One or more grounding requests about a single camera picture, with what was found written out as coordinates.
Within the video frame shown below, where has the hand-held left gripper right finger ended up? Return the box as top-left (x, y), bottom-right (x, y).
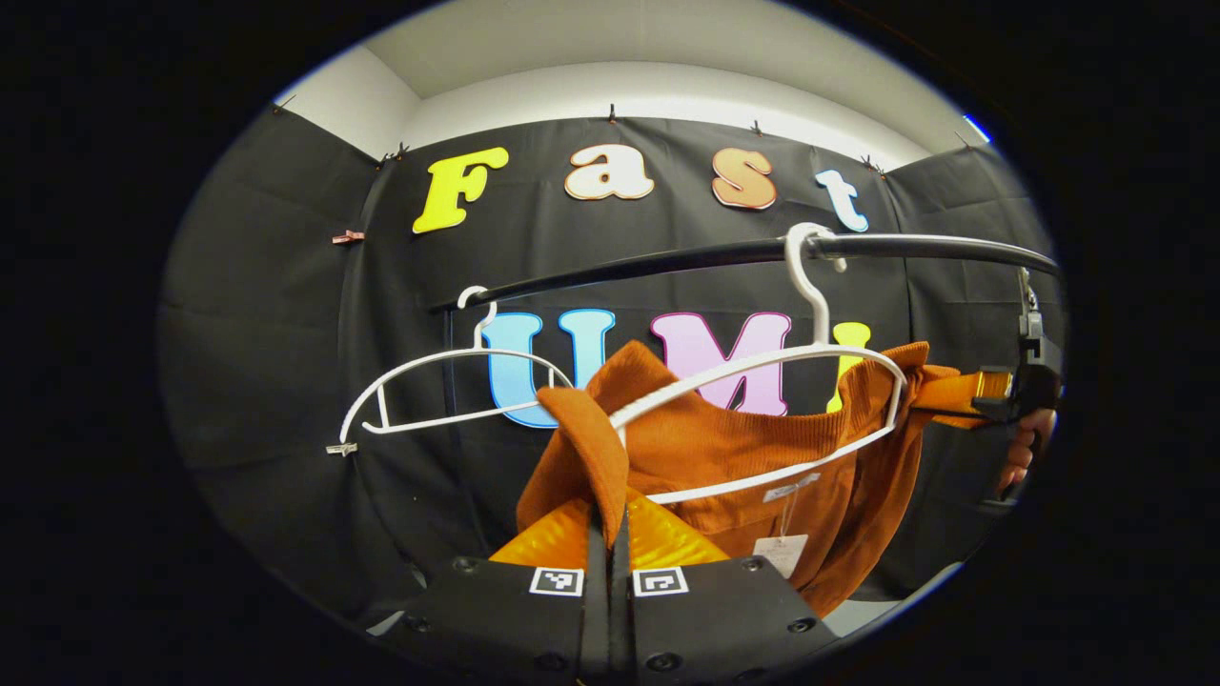
top-left (610, 486), bottom-right (840, 685)

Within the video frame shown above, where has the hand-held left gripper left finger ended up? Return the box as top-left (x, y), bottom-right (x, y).
top-left (367, 491), bottom-right (611, 685)

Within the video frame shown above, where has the white clothes hanger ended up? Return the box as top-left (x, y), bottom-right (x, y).
top-left (607, 222), bottom-right (908, 506)

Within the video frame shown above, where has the orange corduroy shirt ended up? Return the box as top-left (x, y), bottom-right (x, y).
top-left (515, 340), bottom-right (964, 620)

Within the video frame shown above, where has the black clothes rack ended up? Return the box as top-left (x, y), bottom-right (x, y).
top-left (431, 233), bottom-right (1062, 563)

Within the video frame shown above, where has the empty white hanger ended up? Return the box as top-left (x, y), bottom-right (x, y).
top-left (326, 284), bottom-right (578, 458)

